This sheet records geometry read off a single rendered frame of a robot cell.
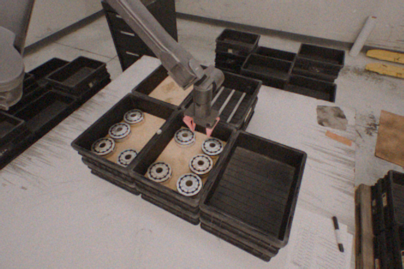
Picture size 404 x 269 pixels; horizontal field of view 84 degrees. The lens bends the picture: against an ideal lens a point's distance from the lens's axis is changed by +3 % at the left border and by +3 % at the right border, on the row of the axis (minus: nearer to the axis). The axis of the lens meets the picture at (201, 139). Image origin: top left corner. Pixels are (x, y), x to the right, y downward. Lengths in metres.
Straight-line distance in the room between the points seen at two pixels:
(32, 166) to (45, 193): 0.20
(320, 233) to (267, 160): 0.36
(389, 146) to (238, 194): 2.03
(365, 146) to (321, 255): 1.69
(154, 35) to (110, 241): 0.79
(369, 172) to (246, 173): 1.59
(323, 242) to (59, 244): 1.05
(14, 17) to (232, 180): 0.80
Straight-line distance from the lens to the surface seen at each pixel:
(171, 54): 0.64
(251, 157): 1.03
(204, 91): 0.64
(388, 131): 2.90
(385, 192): 1.93
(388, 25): 4.09
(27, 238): 1.21
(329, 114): 1.58
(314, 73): 2.40
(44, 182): 1.32
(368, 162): 2.49
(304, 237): 1.07
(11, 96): 0.50
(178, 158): 1.01
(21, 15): 0.55
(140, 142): 1.10
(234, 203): 0.91
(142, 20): 0.65
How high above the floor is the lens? 1.65
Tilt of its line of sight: 49 degrees down
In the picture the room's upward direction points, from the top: straight up
